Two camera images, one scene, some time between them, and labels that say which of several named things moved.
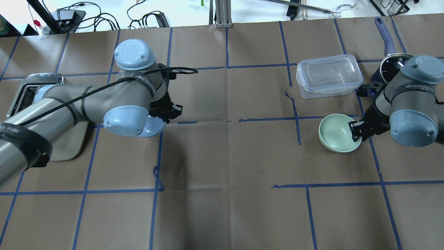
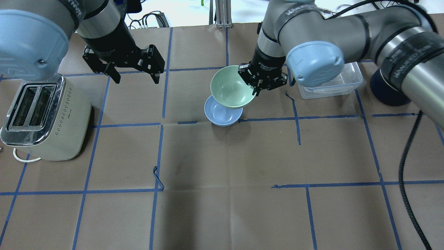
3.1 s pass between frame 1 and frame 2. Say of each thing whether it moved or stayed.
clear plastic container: stayed
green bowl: moved
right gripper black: moved
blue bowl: moved
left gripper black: moved
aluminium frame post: stayed
